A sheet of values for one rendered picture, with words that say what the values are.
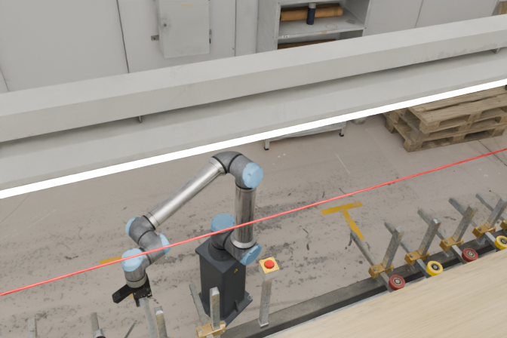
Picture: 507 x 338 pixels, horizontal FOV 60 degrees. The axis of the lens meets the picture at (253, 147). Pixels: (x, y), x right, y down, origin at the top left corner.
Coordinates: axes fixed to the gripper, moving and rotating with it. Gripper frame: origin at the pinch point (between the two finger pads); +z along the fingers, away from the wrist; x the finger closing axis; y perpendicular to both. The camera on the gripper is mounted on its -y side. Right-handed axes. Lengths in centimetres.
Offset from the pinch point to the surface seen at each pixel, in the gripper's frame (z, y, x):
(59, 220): 97, -42, 162
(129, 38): -19, 47, 238
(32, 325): 0.6, -45.5, 8.2
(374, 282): 26, 129, -20
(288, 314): 26, 73, -19
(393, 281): 6, 126, -33
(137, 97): -148, 7, -54
